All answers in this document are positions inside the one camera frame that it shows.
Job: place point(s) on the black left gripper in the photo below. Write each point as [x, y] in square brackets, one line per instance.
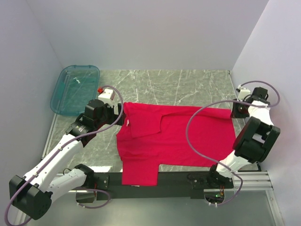
[114, 117]

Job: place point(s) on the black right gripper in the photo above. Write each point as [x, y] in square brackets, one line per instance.
[234, 113]

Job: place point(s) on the red t shirt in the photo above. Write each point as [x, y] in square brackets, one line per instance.
[171, 135]

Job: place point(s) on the teal transparent plastic bin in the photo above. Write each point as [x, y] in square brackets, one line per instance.
[75, 87]

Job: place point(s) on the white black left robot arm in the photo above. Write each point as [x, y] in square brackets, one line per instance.
[34, 192]

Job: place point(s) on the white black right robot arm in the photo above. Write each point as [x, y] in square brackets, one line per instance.
[255, 140]

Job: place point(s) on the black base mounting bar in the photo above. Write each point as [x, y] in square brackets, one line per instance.
[170, 184]

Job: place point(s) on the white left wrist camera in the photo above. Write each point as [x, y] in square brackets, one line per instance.
[106, 95]

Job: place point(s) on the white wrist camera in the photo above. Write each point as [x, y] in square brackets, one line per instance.
[106, 95]
[242, 93]

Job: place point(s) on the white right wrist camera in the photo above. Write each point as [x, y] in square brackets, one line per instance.
[242, 93]

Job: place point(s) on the aluminium frame rail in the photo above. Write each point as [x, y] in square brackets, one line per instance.
[247, 180]

